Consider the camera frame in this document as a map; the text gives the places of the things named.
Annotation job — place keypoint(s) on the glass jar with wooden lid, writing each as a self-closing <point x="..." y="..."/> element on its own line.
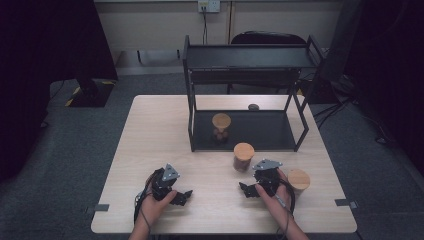
<point x="221" y="121"/>
<point x="299" y="180"/>
<point x="243" y="153"/>

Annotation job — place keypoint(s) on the small dark grey round object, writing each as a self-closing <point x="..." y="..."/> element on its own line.
<point x="253" y="107"/>

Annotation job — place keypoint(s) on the person's left hand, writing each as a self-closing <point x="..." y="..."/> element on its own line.
<point x="153" y="210"/>

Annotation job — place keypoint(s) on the black metal shelf rack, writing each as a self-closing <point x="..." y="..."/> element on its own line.
<point x="260" y="130"/>

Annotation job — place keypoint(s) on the black stand base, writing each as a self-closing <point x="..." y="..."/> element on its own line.
<point x="91" y="95"/>

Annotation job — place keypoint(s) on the dark curtain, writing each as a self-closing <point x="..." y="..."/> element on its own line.
<point x="393" y="66"/>
<point x="40" y="66"/>

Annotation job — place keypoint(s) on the person's right hand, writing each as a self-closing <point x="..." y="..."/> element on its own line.
<point x="280" y="205"/>

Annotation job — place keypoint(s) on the white wall socket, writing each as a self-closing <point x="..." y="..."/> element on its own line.
<point x="209" y="5"/>

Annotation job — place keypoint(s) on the black chair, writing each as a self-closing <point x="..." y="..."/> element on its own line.
<point x="266" y="37"/>

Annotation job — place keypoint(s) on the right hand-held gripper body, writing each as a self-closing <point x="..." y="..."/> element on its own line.
<point x="266" y="176"/>

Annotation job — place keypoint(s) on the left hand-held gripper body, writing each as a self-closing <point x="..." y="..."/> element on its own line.
<point x="163" y="186"/>

